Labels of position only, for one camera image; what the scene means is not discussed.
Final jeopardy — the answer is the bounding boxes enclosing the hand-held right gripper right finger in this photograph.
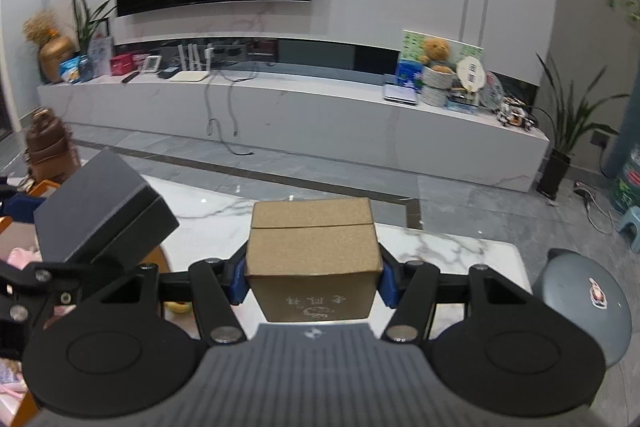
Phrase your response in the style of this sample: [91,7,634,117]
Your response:
[375,243,533,343]

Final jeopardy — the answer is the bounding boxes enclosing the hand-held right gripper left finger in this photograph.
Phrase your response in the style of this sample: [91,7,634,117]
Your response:
[97,257,249,347]

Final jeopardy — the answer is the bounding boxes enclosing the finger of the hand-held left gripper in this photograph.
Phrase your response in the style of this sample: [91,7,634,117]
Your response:
[0,257,129,360]
[0,177,47,224]

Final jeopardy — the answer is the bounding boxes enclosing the dark grey gift box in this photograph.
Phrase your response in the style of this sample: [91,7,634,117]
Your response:
[33,149,180,271]

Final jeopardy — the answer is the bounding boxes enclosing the brown cardboard box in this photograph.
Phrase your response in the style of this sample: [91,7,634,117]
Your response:
[245,198,385,323]

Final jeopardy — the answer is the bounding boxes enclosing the orange storage box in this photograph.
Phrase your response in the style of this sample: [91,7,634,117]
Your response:
[0,179,173,427]

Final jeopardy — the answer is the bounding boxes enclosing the brown leather bag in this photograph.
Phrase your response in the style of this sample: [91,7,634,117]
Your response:
[24,108,82,184]

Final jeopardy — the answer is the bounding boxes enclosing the blue snack bag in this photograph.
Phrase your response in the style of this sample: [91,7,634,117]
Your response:
[59,56,94,83]

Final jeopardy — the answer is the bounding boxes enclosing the golden vase with dried flowers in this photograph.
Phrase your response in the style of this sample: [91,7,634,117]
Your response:
[22,9,77,84]

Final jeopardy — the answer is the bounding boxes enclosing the white marble TV cabinet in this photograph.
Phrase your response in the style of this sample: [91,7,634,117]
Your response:
[37,36,551,194]

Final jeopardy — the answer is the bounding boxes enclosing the red box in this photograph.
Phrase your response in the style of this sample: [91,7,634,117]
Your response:
[109,54,139,76]

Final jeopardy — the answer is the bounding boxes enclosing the silver laptop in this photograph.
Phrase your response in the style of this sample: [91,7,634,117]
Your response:
[382,81,419,106]

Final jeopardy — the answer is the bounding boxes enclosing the green leafy plant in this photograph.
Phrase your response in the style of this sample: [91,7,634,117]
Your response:
[71,0,119,54]

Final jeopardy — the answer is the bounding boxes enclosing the flat blue box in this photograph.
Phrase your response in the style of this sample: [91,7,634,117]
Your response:
[444,94,481,114]

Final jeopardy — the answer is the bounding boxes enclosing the grey trash bin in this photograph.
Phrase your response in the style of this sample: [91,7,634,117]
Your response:
[532,248,632,369]

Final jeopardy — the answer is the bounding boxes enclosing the striped bowl stack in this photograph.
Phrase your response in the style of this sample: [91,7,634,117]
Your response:
[421,64,459,108]

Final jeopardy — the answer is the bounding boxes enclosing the flat beige box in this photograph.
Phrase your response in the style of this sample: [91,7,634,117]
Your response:
[169,69,211,83]

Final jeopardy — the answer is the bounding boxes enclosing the upright blue box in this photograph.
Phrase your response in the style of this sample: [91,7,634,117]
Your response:
[396,59,426,88]

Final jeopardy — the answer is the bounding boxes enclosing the black and white toy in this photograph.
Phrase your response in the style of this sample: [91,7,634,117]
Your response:
[499,99,539,131]

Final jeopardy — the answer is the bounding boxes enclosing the white router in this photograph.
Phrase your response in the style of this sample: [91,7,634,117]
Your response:
[174,41,217,71]

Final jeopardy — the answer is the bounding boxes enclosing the round white hand fan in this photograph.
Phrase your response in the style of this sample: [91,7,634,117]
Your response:
[455,56,487,90]

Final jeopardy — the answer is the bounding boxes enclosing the potted plant in black pot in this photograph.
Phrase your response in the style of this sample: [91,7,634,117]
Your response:
[532,52,632,201]

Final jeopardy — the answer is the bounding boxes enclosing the brown teddy bear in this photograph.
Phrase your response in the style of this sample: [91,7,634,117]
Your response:
[418,37,454,73]

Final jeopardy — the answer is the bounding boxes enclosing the green printed board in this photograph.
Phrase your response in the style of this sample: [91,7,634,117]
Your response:
[402,30,485,78]

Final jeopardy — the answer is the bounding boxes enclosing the blue plastic stool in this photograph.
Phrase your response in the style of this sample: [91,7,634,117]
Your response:
[615,205,640,254]

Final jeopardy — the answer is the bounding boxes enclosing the large green label water jug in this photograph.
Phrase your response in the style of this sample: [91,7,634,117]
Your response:
[602,126,640,214]

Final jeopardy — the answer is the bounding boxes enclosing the hanging grey cables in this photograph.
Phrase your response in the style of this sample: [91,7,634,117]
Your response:
[204,71,257,156]

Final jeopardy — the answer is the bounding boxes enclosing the floor charger cable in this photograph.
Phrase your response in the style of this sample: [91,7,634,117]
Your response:
[572,181,622,234]

